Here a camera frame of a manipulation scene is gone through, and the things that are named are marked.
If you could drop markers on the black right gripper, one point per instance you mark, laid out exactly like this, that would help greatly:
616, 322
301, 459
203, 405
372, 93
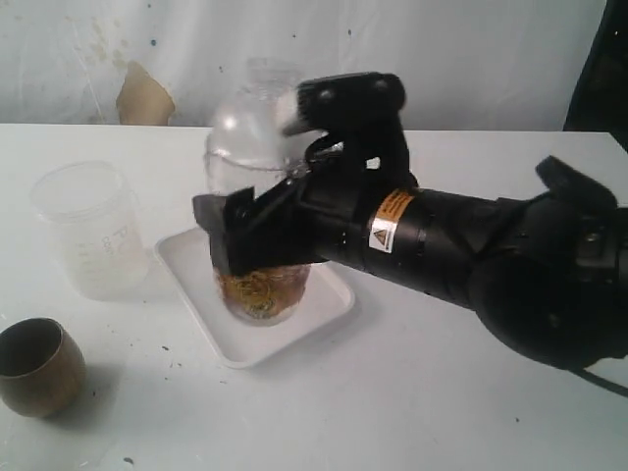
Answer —
321, 217

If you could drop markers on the clear plastic dome lid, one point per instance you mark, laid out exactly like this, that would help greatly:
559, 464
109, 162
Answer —
243, 128

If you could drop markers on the clear plastic shaker jar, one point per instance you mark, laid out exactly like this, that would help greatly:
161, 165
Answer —
253, 246

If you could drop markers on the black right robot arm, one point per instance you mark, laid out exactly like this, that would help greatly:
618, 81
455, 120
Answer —
547, 276

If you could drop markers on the white rectangular tray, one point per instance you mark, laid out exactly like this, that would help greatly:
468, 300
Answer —
237, 343

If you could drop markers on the gold coins in jar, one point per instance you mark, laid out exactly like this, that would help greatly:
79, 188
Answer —
263, 294

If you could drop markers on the translucent plastic measuring cup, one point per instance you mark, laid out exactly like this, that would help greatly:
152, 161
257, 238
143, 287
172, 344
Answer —
88, 210

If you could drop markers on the brass gold cup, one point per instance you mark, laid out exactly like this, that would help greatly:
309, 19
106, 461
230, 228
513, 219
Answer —
42, 368

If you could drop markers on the white backdrop sheet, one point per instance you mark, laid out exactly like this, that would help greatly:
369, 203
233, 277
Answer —
469, 65

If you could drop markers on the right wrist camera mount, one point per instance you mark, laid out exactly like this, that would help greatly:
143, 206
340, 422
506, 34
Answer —
360, 117

